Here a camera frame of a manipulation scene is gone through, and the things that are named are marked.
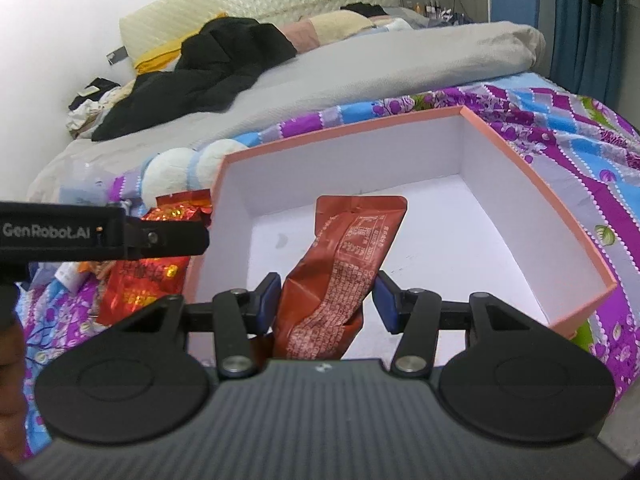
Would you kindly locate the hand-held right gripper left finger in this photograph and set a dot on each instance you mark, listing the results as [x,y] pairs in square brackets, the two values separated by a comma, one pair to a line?
[270,296]

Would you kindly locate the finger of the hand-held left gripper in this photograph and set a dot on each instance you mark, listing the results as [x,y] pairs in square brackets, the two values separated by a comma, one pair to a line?
[170,240]

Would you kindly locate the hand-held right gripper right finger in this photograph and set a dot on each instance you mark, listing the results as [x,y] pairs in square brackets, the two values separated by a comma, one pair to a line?
[387,306]

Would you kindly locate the red and gold snack packet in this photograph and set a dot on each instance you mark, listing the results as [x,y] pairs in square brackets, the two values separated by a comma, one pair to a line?
[140,285]

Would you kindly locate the brown-red foil snack packet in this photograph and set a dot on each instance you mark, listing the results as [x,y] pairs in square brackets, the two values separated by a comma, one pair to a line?
[340,270]

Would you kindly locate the pink cardboard box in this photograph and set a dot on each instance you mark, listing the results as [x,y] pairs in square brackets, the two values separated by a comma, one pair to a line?
[450,240]

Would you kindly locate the person's left hand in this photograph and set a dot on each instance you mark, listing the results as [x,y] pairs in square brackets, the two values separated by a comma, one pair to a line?
[10,395]

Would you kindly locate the clear plastic bag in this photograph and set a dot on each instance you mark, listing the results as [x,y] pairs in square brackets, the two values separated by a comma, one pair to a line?
[82,190]

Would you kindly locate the white and blue plush toy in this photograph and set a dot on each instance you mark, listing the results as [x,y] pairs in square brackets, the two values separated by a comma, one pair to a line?
[175,170]

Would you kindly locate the pile of light clothes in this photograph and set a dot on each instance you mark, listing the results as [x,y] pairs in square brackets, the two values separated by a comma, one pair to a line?
[87,110]

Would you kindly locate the black clothing heap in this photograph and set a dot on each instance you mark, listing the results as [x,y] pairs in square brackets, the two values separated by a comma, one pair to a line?
[210,70]

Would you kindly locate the yellow cloth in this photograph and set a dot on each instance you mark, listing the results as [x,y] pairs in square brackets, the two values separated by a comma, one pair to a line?
[155,57]

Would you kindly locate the grey duvet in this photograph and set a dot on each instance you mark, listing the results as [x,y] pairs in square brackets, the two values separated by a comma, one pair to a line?
[350,75]

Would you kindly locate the pink pillow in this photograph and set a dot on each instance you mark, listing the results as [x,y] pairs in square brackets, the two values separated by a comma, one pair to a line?
[300,35]

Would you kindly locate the purple floral bed sheet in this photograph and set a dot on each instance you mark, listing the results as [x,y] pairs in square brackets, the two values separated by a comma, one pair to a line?
[575,150]

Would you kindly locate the cream pillow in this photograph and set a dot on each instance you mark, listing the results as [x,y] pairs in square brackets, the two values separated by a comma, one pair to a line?
[340,25]

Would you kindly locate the dark cloth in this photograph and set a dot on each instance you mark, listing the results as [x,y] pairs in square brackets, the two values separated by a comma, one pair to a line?
[365,10]

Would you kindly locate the row of small bottles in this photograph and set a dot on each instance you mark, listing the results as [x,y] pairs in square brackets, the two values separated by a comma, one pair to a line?
[435,10]

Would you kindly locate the blue curtain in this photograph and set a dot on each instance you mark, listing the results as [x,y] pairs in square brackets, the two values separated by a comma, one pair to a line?
[590,35]

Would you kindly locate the grey wall fixture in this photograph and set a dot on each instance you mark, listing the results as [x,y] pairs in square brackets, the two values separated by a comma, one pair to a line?
[117,56]

